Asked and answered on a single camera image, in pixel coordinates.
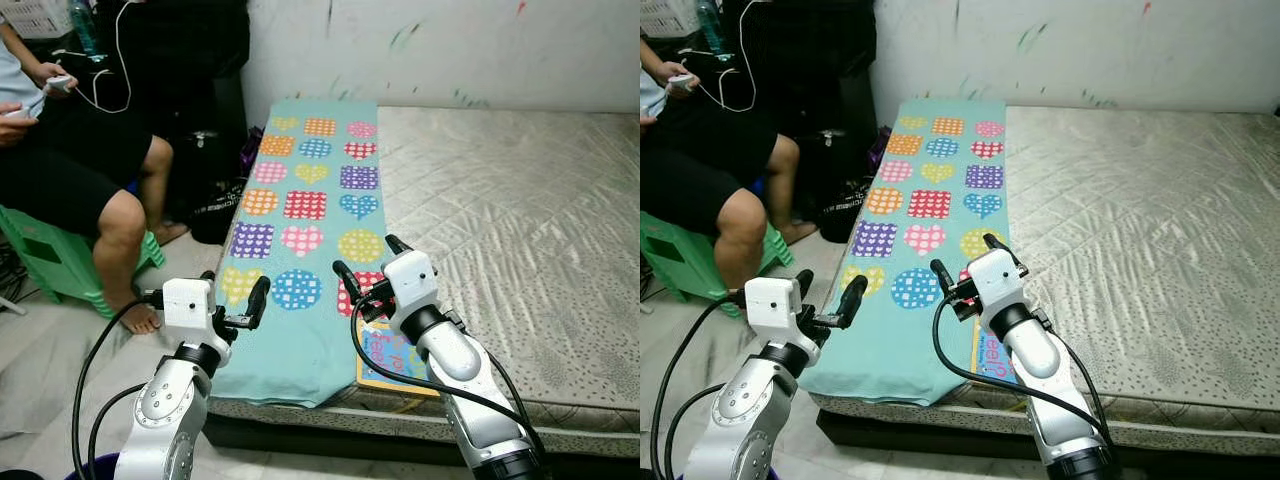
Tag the teal water bottle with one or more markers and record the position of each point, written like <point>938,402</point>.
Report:
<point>709,28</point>
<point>82,30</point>

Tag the seated person black shorts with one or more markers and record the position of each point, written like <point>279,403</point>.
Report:
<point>690,170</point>
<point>60,160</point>

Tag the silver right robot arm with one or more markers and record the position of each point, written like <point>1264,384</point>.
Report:
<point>1050,380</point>
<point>470,385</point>

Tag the white plastic basket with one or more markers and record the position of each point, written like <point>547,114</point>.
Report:
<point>30,18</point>
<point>665,15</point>

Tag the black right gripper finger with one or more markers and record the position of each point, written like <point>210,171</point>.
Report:
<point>944,279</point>
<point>995,241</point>
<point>398,244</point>
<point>348,282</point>

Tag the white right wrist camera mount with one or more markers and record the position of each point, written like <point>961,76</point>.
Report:
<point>997,280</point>
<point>412,285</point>

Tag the black bag with buckle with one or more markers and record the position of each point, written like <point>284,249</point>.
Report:
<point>215,180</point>
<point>840,180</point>

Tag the teal patchwork blanket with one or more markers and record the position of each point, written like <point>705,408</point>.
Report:
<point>290,350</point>
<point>880,350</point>

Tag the colourful picture book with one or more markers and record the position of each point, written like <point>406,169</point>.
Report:
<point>990,358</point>
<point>385,360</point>

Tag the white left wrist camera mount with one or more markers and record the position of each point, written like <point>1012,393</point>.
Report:
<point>775,308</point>
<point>190,310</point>

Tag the green plastic stool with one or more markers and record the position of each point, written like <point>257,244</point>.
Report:
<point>690,260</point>
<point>50,260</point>

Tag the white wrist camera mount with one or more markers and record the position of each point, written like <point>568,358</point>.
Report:
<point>190,310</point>
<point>997,280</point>
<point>412,285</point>
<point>775,308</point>

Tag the white handheld controller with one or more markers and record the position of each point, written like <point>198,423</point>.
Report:
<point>683,84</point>
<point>60,85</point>

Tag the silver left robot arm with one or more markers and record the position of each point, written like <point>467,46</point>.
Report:
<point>745,410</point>
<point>170,410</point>

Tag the purple plastic bucket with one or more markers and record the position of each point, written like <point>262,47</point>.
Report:
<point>95,468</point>

